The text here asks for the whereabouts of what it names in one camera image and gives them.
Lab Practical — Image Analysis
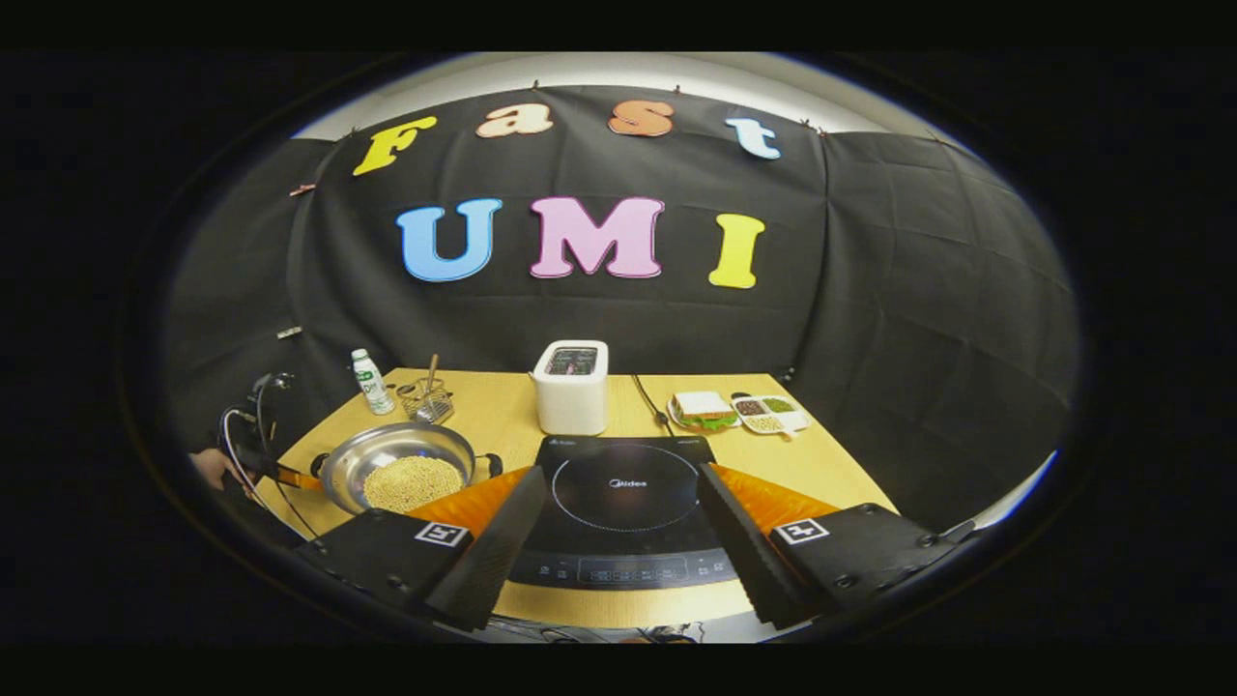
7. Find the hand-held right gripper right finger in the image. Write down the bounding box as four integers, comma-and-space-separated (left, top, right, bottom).
698, 462, 977, 629

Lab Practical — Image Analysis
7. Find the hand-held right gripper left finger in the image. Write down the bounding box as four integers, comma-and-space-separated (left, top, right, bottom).
295, 466, 548, 631

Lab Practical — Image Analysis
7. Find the steel pot with black handles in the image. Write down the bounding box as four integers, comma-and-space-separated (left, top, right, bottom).
309, 421, 504, 515

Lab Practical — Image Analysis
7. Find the black induction cooktop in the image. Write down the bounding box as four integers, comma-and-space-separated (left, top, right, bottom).
507, 435, 740, 591

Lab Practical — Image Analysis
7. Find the pile of yellow soybeans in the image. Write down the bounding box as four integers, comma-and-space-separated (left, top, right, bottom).
362, 455, 467, 514

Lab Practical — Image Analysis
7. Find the white bottle with green label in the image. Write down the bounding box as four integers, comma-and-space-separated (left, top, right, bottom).
350, 348, 396, 417

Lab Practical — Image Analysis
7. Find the white divided dish with beans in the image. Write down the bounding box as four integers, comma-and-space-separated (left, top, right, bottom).
731, 391, 809, 436

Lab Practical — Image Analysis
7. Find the white sandwich plate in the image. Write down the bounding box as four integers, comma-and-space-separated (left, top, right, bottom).
667, 394, 743, 434

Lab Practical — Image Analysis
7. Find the white toaster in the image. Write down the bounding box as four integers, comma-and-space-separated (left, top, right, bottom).
532, 339, 610, 437

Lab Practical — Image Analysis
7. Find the wire utensil basket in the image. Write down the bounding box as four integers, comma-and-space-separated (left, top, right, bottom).
396, 354, 455, 426

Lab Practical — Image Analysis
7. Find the black power cable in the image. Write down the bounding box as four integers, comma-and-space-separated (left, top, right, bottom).
631, 374, 675, 436

